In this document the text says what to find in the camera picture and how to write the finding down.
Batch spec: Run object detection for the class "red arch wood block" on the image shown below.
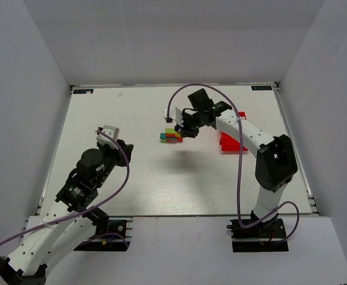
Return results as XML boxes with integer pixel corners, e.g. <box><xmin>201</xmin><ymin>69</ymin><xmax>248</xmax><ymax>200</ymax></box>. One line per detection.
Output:
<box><xmin>166</xmin><ymin>137</ymin><xmax>183</xmax><ymax>143</ymax></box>

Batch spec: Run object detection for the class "table logo sticker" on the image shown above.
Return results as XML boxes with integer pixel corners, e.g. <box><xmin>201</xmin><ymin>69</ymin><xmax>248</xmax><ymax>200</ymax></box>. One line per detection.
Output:
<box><xmin>73</xmin><ymin>89</ymin><xmax>94</xmax><ymax>94</ymax></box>
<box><xmin>251</xmin><ymin>85</ymin><xmax>272</xmax><ymax>91</ymax></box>

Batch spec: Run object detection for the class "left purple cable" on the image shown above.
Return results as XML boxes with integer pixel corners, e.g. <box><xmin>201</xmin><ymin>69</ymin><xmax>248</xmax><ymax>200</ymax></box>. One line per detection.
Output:
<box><xmin>0</xmin><ymin>128</ymin><xmax>131</xmax><ymax>262</ymax></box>

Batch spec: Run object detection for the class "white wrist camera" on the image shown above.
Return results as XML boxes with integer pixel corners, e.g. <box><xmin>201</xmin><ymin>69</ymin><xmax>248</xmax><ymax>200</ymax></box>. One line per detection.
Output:
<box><xmin>96</xmin><ymin>125</ymin><xmax>119</xmax><ymax>150</ymax></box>
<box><xmin>163</xmin><ymin>106</ymin><xmax>183</xmax><ymax>126</ymax></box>

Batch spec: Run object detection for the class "left table logo sticker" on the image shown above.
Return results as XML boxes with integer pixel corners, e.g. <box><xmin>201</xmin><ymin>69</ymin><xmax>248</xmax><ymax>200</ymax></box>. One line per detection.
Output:
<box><xmin>73</xmin><ymin>89</ymin><xmax>94</xmax><ymax>94</ymax></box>

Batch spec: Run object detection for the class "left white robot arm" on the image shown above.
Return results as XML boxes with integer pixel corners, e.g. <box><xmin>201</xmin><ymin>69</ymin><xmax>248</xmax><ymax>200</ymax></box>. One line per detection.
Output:
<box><xmin>0</xmin><ymin>137</ymin><xmax>134</xmax><ymax>284</ymax></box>

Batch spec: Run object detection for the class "red plastic bin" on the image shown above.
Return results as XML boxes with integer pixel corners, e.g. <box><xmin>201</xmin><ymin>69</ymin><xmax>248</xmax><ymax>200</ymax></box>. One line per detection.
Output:
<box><xmin>219</xmin><ymin>111</ymin><xmax>249</xmax><ymax>155</ymax></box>

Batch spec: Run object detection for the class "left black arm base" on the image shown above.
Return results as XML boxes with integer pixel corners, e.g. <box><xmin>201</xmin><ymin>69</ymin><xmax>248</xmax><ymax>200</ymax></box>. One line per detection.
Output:
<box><xmin>74</xmin><ymin>217</ymin><xmax>133</xmax><ymax>252</ymax></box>

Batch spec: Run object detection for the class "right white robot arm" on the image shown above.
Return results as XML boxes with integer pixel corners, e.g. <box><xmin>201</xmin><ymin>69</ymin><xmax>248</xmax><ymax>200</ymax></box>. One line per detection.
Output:
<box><xmin>164</xmin><ymin>84</ymin><xmax>298</xmax><ymax>232</ymax></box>

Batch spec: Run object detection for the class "light green block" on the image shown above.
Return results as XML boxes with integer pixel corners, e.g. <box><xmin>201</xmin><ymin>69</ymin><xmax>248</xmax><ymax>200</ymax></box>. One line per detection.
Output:
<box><xmin>165</xmin><ymin>128</ymin><xmax>176</xmax><ymax>134</ymax></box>

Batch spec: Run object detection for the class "purple cable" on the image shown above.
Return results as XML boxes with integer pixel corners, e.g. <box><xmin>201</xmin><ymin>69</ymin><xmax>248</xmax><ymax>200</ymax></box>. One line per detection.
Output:
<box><xmin>0</xmin><ymin>128</ymin><xmax>131</xmax><ymax>262</ymax></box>
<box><xmin>165</xmin><ymin>83</ymin><xmax>301</xmax><ymax>245</ymax></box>

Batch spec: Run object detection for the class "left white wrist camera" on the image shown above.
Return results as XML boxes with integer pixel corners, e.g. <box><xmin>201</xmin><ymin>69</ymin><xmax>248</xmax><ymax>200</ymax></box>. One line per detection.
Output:
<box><xmin>96</xmin><ymin>125</ymin><xmax>119</xmax><ymax>150</ymax></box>

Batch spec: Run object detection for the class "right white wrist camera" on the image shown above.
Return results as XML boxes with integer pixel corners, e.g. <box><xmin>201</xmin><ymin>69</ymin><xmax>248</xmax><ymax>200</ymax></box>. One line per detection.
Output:
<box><xmin>163</xmin><ymin>106</ymin><xmax>183</xmax><ymax>126</ymax></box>

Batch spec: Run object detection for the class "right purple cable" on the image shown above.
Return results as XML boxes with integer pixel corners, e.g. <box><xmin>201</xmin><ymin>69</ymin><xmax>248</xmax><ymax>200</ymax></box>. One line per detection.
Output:
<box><xmin>165</xmin><ymin>83</ymin><xmax>301</xmax><ymax>245</ymax></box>

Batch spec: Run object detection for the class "right table logo sticker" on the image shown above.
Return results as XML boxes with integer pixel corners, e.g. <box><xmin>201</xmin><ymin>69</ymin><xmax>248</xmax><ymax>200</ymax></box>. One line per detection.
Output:
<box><xmin>251</xmin><ymin>85</ymin><xmax>272</xmax><ymax>91</ymax></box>

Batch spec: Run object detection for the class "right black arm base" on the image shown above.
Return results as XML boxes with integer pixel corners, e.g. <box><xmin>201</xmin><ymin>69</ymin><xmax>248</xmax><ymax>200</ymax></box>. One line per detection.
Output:
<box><xmin>226</xmin><ymin>218</ymin><xmax>289</xmax><ymax>253</ymax></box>

